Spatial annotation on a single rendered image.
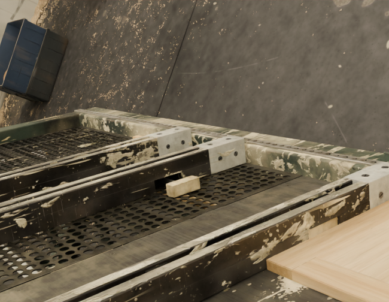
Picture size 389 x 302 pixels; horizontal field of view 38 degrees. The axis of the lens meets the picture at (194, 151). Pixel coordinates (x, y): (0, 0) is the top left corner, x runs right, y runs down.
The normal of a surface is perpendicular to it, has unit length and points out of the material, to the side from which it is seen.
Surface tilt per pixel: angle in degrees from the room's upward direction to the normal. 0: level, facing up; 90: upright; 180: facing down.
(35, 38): 90
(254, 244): 90
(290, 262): 60
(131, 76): 0
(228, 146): 90
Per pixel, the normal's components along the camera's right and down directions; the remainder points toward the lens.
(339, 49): -0.73, -0.29
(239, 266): 0.60, 0.14
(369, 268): -0.11, -0.96
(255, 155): -0.79, 0.24
